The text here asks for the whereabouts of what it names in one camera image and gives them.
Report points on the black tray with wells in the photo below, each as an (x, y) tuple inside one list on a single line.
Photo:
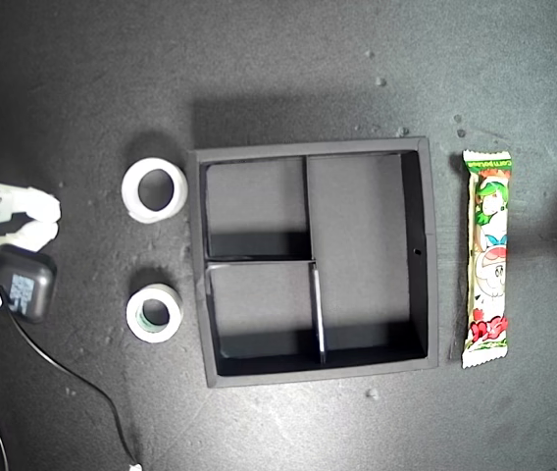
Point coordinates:
[(357, 245)]

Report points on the green printed snack bar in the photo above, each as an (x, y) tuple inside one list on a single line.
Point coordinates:
[(489, 245)]

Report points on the black camera box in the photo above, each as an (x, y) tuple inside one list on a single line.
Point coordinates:
[(38, 284)]

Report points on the small white tape roll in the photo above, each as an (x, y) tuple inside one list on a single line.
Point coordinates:
[(134, 319)]

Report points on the large white tape roll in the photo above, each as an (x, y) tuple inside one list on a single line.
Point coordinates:
[(130, 193)]

